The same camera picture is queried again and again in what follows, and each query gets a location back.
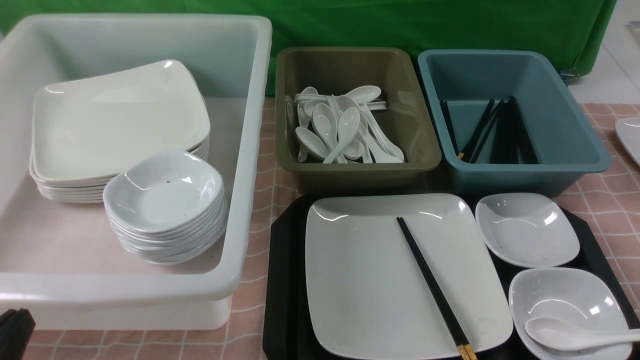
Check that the olive green plastic bin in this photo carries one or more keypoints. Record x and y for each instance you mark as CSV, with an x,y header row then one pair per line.
x,y
335,71

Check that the stack of small bowls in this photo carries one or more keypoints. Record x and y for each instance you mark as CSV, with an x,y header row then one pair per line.
x,y
180,247

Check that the blue plastic bin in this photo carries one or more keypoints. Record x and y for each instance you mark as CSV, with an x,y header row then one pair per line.
x,y
565,142

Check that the green backdrop cloth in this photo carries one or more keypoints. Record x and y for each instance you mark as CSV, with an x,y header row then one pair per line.
x,y
568,32

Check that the top stacked white plate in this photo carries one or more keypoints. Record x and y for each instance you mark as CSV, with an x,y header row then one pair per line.
x,y
103,125

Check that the top stacked small bowl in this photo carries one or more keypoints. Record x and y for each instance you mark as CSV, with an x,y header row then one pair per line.
x,y
163,192

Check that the small white bowl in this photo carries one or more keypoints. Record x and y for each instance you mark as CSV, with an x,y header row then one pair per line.
x,y
572,295
528,230

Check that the black chopstick gold tip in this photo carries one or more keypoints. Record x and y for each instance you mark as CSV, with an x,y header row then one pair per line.
x,y
435,292

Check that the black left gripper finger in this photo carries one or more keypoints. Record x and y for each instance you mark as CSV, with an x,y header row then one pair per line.
x,y
16,328

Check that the pile of white spoons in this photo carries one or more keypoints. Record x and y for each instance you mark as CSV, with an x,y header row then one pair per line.
x,y
341,129

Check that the pink checkered tablecloth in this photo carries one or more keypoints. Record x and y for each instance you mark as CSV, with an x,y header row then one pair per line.
x,y
608,202

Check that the white plate at right edge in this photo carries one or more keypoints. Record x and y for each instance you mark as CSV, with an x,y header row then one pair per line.
x,y
628,133

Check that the stack of white plates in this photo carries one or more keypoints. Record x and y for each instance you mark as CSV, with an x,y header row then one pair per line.
x,y
70,190

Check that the large white plastic tub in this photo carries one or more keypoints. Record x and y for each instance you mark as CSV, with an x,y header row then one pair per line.
x,y
63,262

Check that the black chopsticks in bin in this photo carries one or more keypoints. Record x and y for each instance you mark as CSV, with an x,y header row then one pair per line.
x,y
504,121

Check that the white ceramic spoon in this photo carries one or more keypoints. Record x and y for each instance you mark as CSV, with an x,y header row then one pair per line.
x,y
564,336

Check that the large white square plate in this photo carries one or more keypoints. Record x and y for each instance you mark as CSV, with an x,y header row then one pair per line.
x,y
367,297

